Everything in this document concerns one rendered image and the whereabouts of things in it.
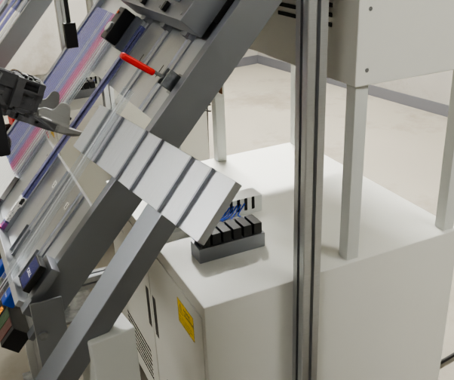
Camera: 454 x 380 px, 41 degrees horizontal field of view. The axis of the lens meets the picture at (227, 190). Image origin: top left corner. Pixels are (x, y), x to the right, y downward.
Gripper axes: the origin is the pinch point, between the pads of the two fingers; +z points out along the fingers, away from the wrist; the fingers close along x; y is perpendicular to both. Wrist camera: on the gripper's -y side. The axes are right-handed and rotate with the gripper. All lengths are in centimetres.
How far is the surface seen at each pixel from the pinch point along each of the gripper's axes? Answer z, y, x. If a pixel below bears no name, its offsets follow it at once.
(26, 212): -4.1, -18.8, -3.6
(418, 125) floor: 262, 35, 167
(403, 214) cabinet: 78, 8, -20
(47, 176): -2.1, -10.7, -2.1
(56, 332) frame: -2.0, -25.5, -36.2
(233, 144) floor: 157, -20, 197
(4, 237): -6.9, -24.5, -4.4
